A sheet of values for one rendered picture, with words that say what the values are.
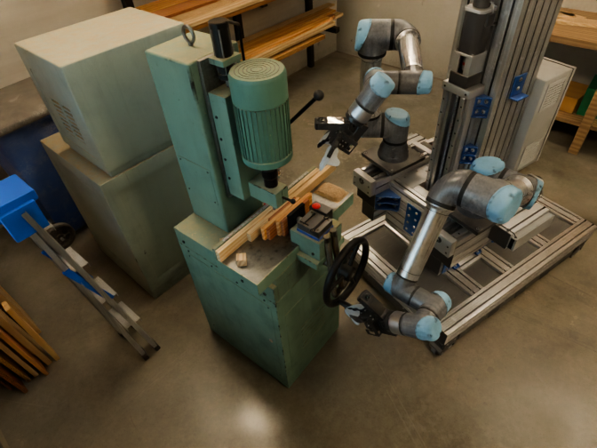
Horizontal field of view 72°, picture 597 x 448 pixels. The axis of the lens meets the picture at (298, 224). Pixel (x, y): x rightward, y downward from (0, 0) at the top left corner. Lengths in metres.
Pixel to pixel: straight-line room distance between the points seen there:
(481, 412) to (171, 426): 1.46
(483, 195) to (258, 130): 0.69
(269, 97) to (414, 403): 1.58
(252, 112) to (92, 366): 1.75
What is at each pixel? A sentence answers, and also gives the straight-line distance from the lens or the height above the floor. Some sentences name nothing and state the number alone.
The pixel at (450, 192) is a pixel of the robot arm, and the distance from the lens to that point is 1.34.
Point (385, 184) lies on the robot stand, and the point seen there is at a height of 0.72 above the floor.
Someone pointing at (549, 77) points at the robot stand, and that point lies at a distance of 2.04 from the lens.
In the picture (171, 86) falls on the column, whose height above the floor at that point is 1.42.
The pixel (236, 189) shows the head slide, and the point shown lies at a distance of 1.58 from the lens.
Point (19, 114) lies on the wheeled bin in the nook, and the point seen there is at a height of 0.95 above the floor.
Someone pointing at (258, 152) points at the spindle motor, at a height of 1.27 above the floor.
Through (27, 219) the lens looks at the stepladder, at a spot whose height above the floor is 1.08.
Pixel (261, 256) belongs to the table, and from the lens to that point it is 1.51.
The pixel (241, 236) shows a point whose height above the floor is 0.94.
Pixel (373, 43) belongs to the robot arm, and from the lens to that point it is 1.78.
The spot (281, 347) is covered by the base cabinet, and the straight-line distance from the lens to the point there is 1.87.
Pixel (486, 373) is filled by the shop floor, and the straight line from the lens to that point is 2.38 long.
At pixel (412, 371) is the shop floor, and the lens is 2.29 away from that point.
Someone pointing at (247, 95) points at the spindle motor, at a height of 1.46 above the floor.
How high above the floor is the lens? 2.01
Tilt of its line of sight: 43 degrees down
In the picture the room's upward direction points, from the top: 4 degrees counter-clockwise
